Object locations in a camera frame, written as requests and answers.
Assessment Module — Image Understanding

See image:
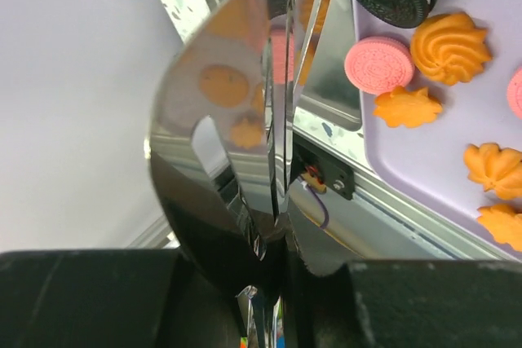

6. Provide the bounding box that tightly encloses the pink sandwich cookie centre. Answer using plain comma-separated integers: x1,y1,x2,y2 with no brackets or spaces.
507,67,522,118

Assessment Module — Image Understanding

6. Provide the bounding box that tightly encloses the orange rosette cookie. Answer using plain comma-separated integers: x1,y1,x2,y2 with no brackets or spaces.
463,143,521,200

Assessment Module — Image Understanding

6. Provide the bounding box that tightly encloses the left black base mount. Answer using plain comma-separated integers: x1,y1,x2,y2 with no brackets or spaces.
290,133,356,200

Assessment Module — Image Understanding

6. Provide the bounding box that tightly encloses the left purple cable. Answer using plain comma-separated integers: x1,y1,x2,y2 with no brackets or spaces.
299,183,331,230

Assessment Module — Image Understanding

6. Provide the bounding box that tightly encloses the lavender plastic tray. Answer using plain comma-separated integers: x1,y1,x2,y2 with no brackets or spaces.
352,0,521,256

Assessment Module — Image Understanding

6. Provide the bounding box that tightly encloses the pink sandwich cookie left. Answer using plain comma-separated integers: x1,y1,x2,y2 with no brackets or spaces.
344,37,415,95

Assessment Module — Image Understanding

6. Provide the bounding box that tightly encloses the orange leaf cookie bottom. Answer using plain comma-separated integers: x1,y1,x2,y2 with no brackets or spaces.
477,204,521,252

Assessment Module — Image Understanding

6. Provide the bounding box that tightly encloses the pink sandwich cookie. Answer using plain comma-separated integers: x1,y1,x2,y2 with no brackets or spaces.
507,67,522,118
344,37,415,95

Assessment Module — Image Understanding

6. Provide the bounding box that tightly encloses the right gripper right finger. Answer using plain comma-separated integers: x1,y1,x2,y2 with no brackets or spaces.
285,238,521,347

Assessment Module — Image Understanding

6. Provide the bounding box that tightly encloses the orange leaf cookie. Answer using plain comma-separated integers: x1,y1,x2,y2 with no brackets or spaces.
373,86,443,129
477,204,521,252

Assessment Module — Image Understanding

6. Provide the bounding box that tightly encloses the orange leaf cookie left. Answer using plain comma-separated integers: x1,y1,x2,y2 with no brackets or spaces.
373,86,443,129

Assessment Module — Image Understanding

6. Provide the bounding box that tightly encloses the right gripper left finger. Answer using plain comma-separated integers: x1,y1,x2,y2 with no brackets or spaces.
1,249,245,347

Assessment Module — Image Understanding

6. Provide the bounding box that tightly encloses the orange swirl cookie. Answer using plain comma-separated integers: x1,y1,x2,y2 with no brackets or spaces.
409,12,493,86

